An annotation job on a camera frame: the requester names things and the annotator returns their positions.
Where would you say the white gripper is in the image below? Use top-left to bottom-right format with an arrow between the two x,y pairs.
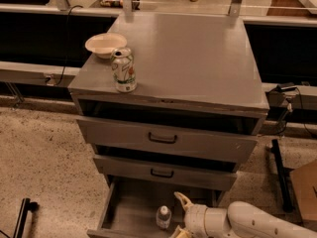
169,191 -> 231,238

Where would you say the clear plastic water bottle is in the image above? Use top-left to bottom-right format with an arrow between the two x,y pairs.
156,205 -> 171,230

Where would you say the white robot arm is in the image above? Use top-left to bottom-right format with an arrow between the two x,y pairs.
169,191 -> 317,238

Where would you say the grey middle drawer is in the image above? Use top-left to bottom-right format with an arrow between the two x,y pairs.
93,155 -> 237,191

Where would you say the grey drawer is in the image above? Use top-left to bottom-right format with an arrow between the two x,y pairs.
77,116 -> 257,163
93,155 -> 237,191
87,178 -> 213,238

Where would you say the grey bottom drawer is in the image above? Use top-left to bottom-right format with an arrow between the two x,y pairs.
87,178 -> 213,238

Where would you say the grey top drawer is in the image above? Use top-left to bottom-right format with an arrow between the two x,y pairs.
77,116 -> 257,163

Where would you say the grey drawer cabinet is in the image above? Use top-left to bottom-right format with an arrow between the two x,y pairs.
67,11 -> 271,238

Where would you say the wooden counter far right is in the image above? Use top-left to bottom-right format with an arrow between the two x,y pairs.
266,0 -> 316,18

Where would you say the black metal stand leg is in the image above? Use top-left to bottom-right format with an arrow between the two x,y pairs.
270,139 -> 293,212

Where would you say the brown cardboard box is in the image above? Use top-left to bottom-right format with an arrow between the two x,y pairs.
290,161 -> 317,231

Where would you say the black metal bar left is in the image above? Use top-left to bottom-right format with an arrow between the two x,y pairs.
13,197 -> 39,238

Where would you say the white green soda can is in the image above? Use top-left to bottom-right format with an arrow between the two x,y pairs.
111,47 -> 137,93

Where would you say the black power adapter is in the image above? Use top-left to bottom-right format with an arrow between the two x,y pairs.
276,82 -> 297,92

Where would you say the white paper bowl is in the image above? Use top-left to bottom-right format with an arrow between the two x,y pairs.
85,33 -> 127,59

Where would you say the black middle drawer handle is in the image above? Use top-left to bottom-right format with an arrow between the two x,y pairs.
150,169 -> 174,179

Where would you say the black drawer handle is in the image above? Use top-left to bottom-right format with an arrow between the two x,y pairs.
150,169 -> 174,179
148,132 -> 177,144

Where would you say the black top drawer handle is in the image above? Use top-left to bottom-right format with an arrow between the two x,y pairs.
148,132 -> 177,144

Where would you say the black power cable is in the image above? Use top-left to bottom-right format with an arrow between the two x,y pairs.
53,5 -> 85,87

